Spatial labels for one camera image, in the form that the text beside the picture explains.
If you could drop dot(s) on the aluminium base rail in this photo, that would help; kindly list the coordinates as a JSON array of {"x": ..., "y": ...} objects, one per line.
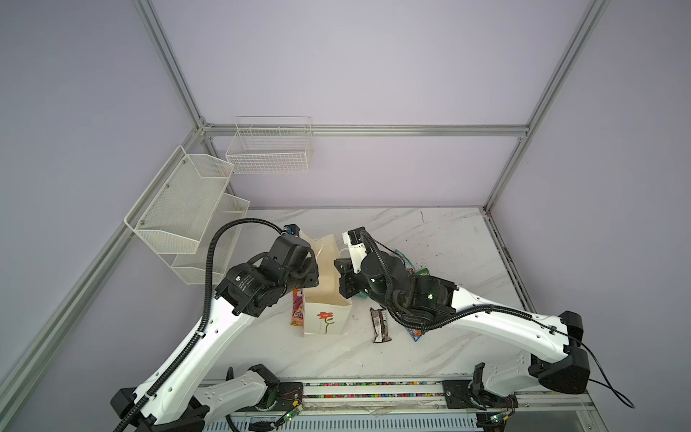
[{"x": 381, "y": 396}]

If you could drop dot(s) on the aluminium frame post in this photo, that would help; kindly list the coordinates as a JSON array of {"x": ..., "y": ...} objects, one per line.
[{"x": 156, "y": 32}]

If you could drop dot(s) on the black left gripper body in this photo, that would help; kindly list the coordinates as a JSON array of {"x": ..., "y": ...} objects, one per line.
[{"x": 306, "y": 278}]

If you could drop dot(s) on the teal green Fox's candy bag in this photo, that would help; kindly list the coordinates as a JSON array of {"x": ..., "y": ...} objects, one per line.
[{"x": 408, "y": 265}]

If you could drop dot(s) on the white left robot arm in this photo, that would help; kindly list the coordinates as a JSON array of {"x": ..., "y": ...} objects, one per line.
[{"x": 172, "y": 399}]

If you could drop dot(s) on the brown chocolate bar wrapper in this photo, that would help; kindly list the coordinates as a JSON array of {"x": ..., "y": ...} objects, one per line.
[{"x": 379, "y": 318}]

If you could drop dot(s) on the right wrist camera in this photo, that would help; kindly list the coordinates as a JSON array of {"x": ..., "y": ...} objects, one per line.
[{"x": 356, "y": 247}]

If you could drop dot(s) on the white mesh two-tier shelf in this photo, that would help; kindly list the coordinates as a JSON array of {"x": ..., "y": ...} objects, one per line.
[{"x": 186, "y": 203}]

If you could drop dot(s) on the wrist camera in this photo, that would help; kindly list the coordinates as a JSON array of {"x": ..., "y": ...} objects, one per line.
[
  {"x": 356, "y": 247},
  {"x": 292, "y": 229}
]

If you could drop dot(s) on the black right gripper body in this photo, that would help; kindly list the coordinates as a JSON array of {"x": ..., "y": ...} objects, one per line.
[{"x": 349, "y": 283}]

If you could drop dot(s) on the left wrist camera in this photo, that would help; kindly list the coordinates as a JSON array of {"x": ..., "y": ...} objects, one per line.
[{"x": 292, "y": 229}]

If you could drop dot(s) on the pink Fox's fruits candy bag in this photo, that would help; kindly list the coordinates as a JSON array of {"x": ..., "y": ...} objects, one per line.
[{"x": 298, "y": 309}]

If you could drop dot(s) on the blue M&M's packet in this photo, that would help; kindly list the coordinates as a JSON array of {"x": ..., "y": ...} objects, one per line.
[{"x": 416, "y": 334}]

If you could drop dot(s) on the white flowered paper bag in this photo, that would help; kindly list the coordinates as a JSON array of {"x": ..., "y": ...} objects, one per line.
[{"x": 325, "y": 310}]

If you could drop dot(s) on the white wire basket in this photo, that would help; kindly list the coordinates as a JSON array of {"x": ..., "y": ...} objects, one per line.
[{"x": 271, "y": 145}]

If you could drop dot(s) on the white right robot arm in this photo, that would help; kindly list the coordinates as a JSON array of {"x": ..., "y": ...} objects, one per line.
[{"x": 550, "y": 351}]

